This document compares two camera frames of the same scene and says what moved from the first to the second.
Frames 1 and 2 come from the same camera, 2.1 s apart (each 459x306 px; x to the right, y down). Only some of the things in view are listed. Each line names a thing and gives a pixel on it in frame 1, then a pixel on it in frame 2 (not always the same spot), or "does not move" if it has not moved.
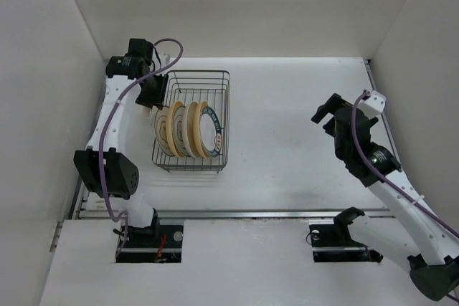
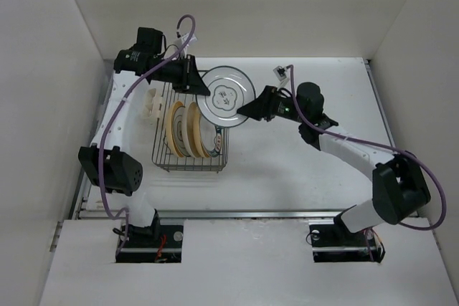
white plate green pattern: [177, 132] does not move
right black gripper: [330, 105] → [262, 106]
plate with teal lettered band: [210, 132] does not move
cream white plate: [187, 130] does not move
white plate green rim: [160, 127] → [230, 89]
